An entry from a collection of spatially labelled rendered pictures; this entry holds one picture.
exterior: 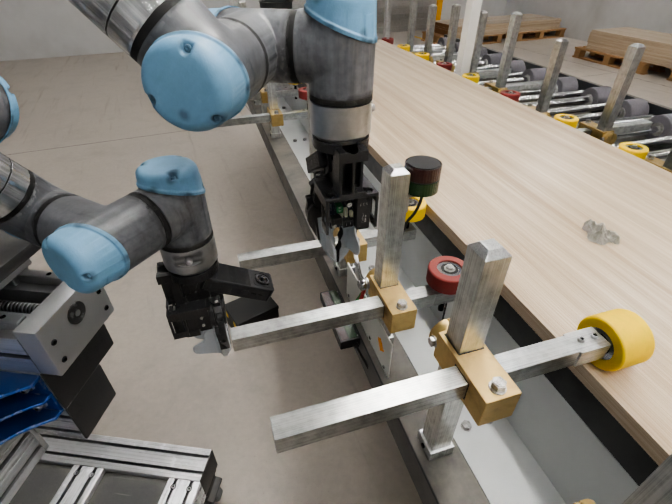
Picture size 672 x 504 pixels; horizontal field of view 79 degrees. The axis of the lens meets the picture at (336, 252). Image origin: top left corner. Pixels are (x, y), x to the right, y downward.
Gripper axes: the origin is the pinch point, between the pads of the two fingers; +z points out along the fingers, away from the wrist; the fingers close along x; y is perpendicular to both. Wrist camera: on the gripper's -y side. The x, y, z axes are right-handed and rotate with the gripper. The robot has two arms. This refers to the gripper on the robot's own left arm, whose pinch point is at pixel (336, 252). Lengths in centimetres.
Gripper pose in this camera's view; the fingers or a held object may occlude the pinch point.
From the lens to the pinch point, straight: 64.5
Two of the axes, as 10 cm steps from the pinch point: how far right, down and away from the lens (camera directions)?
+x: 9.5, -1.8, 2.4
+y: 3.0, 5.7, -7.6
